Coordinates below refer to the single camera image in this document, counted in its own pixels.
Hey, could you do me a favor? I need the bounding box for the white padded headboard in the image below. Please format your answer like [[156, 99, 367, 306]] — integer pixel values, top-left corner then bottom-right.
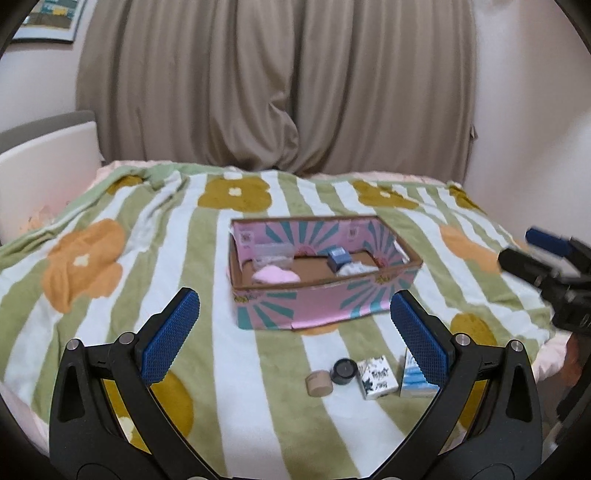
[[0, 110, 103, 245]]

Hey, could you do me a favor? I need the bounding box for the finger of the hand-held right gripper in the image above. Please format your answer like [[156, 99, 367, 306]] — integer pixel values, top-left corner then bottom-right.
[[526, 227, 578, 259], [498, 248, 559, 289]]

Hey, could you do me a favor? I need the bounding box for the blue and white carton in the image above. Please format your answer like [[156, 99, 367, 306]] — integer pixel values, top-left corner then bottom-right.
[[399, 348, 441, 398]]

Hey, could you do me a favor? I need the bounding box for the pink printed cardboard box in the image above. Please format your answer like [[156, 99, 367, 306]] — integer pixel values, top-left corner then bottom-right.
[[228, 213, 424, 334]]

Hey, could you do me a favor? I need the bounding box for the white floral tissue pack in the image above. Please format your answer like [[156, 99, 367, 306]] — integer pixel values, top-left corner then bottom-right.
[[357, 355, 399, 400]]

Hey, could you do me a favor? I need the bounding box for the small blue box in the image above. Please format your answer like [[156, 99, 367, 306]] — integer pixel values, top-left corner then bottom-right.
[[327, 248, 350, 273]]

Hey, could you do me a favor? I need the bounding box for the pink cloth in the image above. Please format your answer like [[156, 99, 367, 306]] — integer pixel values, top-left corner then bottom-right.
[[252, 264, 301, 284]]

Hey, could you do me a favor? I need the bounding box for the striped floral blanket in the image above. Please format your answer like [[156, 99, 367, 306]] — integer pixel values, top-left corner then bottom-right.
[[0, 164, 568, 480]]

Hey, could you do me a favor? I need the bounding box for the white patterned sock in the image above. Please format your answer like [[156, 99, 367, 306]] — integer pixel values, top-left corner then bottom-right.
[[337, 262, 377, 278]]

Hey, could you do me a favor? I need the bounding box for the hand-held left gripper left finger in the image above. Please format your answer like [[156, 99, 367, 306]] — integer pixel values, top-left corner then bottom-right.
[[48, 287, 201, 480]]

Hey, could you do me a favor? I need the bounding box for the beige curtain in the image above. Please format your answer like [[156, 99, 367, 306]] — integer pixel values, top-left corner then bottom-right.
[[76, 0, 477, 178]]

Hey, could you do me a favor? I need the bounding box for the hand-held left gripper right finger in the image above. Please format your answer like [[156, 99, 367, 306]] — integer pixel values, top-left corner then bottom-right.
[[390, 291, 542, 480]]

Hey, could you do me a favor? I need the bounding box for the framed wall poster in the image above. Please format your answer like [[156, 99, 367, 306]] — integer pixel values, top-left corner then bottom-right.
[[11, 0, 88, 44]]

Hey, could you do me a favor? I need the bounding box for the clear plastic container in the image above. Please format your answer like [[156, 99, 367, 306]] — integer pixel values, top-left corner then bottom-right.
[[252, 244, 294, 271]]

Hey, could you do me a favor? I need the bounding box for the small black jar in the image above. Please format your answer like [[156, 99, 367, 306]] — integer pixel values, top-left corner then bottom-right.
[[331, 359, 357, 386]]

